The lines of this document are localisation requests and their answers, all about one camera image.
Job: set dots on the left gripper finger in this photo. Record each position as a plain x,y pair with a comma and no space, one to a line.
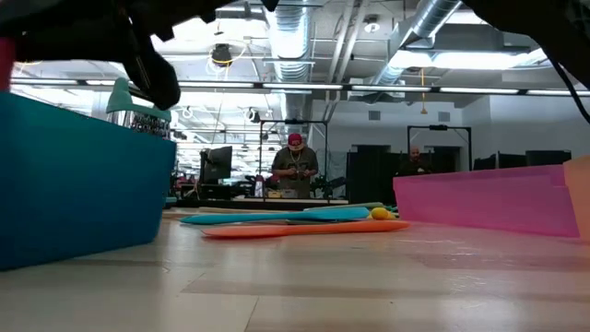
27,32

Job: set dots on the orange spatula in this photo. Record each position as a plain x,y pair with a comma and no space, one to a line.
299,229

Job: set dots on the teal spatula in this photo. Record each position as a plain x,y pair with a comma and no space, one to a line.
332,215

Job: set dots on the yellow spoon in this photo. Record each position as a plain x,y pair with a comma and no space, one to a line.
379,213

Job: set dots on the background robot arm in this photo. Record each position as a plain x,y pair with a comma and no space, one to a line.
329,186

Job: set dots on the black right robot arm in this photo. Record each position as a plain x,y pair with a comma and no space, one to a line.
553,27

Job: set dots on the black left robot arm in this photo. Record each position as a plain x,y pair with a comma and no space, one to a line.
193,11

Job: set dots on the teal blue plastic bin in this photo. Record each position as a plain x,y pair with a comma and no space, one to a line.
69,184

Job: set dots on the black computer monitor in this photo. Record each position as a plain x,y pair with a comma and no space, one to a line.
216,163

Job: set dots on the long linear ceiling light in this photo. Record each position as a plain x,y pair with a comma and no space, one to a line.
299,86

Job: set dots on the person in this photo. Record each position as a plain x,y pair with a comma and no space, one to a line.
415,163
295,168

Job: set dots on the wooden background table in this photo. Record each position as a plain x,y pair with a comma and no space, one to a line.
276,201

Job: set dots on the black partition panel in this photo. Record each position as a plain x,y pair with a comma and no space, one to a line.
369,180
544,159

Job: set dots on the pink plastic bin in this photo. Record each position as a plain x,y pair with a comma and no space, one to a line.
484,203

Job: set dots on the orange plastic bin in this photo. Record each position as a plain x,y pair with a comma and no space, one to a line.
578,198

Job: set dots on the silver spiral air duct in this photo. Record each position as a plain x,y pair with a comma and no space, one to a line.
290,37
433,16

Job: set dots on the black background rig frame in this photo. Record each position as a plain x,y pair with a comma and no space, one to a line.
292,122
438,127

